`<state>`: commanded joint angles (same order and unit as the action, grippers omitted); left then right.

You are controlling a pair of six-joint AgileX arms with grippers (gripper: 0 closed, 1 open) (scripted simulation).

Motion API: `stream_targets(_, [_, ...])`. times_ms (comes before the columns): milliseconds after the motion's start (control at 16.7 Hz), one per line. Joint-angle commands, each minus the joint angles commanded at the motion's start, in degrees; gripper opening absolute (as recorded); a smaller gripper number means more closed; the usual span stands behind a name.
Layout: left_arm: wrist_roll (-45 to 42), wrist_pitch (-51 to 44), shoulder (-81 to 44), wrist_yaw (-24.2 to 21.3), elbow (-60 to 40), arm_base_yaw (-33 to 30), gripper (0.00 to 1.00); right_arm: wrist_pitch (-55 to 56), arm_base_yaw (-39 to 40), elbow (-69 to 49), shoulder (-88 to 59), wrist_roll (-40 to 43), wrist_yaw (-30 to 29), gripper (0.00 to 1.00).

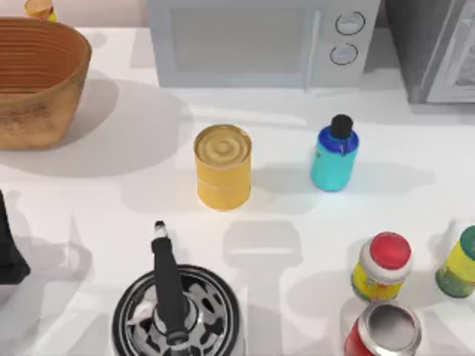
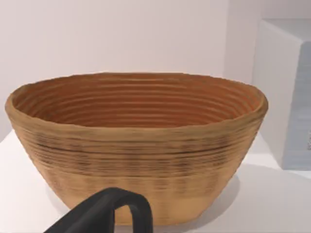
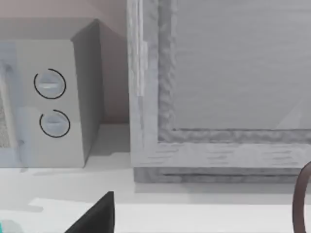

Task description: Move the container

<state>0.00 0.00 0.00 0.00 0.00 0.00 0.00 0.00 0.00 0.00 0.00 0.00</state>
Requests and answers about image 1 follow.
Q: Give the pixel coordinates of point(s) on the orange and yellow cup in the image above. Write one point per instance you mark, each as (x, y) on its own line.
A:
(39, 8)

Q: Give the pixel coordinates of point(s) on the cyan and blue bottle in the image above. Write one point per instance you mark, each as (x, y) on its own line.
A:
(332, 163)

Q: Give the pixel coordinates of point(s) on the red-capped white and yellow bottle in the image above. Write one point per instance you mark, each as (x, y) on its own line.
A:
(382, 270)

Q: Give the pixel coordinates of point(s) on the pale microwave oven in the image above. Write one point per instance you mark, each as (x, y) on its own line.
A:
(237, 44)

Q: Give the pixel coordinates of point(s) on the green and yellow bottle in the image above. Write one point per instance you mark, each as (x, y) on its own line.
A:
(457, 269)

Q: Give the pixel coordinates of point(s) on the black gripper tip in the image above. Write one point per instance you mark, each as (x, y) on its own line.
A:
(9, 252)

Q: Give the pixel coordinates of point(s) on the brown woven basket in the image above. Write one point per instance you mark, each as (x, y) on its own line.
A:
(33, 92)

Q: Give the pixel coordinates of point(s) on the red and silver can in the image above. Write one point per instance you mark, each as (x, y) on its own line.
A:
(382, 332)

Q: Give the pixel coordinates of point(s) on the round microwave knob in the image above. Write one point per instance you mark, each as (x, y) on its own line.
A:
(344, 54)
(350, 22)

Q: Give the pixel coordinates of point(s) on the yellow can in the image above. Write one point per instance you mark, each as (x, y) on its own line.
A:
(223, 170)

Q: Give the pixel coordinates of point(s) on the grey cabinet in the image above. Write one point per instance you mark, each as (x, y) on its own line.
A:
(434, 52)

